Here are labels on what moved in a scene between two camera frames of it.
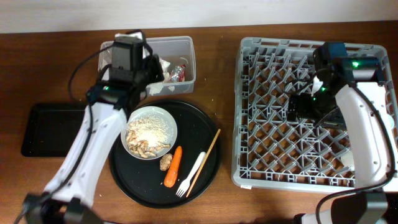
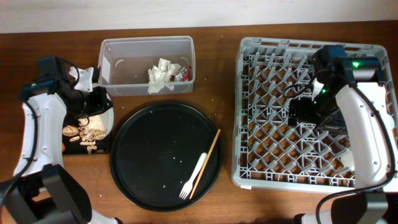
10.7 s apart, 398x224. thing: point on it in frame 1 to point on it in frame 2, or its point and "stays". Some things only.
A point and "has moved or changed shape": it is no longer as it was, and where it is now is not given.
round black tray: x=154 y=183 stays
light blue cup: x=389 y=122 stays
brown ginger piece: x=165 y=162 to x=70 y=130
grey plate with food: x=148 y=133 has moved or changed shape
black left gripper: x=152 y=61 to x=102 y=102
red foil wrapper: x=178 y=73 has moved or changed shape
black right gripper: x=335 y=121 stays
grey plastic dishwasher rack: x=268 y=151 stays
